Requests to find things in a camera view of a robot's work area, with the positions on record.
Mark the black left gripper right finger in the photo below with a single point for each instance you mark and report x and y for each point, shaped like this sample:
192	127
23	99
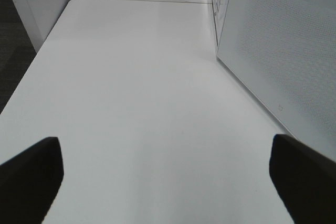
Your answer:
304	180

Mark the white microwave door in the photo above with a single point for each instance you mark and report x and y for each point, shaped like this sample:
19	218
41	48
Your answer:
283	51

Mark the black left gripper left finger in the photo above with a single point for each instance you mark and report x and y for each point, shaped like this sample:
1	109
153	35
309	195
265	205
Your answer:
30	182

